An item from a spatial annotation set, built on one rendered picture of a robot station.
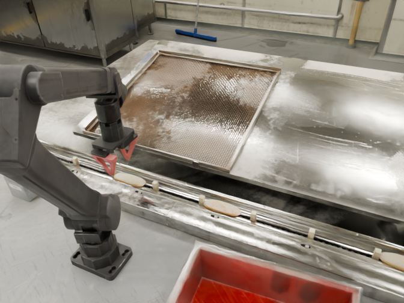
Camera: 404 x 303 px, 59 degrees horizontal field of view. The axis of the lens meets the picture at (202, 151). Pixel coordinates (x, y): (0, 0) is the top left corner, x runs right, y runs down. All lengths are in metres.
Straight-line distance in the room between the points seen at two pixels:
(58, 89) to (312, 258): 0.61
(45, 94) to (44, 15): 3.63
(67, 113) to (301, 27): 3.52
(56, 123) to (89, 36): 2.42
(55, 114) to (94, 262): 0.78
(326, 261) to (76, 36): 3.44
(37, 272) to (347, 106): 0.97
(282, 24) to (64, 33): 2.46
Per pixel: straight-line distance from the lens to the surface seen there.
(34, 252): 0.98
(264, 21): 4.67
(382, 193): 0.98
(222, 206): 0.92
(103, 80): 0.79
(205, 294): 0.81
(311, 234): 0.88
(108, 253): 0.85
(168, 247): 0.89
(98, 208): 0.75
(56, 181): 0.59
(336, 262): 0.84
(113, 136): 0.91
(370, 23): 4.48
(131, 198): 0.96
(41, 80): 0.49
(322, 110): 1.17
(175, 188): 0.99
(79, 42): 3.92
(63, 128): 1.39
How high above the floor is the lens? 1.51
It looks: 37 degrees down
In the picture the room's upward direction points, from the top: 2 degrees counter-clockwise
